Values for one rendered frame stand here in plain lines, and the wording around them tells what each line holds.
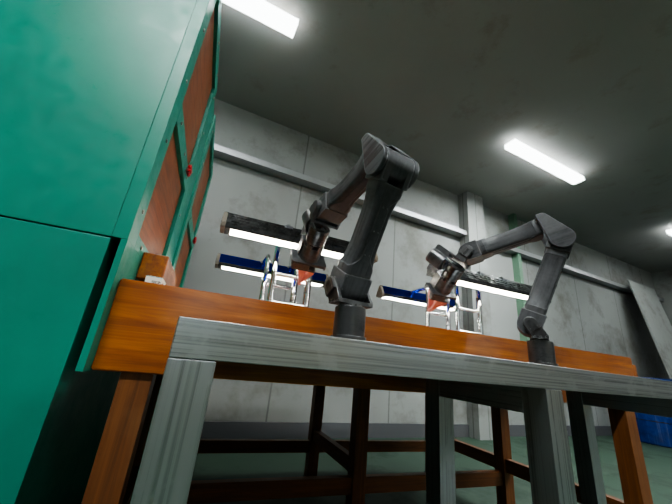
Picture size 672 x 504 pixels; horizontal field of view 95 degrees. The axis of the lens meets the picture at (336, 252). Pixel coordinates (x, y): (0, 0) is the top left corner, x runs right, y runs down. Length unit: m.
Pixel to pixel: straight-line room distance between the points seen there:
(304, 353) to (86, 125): 0.72
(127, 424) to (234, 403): 2.06
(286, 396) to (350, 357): 2.54
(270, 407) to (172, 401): 2.56
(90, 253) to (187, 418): 0.50
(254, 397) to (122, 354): 2.14
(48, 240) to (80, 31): 0.52
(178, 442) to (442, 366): 0.33
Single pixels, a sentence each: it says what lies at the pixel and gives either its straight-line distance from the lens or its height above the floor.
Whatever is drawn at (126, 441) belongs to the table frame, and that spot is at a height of 0.46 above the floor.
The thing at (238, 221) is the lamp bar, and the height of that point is 1.07.
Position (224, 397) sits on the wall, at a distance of 2.81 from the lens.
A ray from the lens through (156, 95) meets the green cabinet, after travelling 0.96.
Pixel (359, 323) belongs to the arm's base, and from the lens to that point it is 0.60.
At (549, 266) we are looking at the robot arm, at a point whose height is 0.95.
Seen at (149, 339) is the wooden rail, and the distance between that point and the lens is 0.78.
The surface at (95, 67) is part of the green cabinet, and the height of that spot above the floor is 1.23.
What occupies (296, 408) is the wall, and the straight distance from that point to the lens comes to 2.97.
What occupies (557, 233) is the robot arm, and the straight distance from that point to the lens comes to 1.09.
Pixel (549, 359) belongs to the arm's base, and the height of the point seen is 0.70.
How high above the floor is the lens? 0.64
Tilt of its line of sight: 19 degrees up
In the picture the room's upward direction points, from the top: 6 degrees clockwise
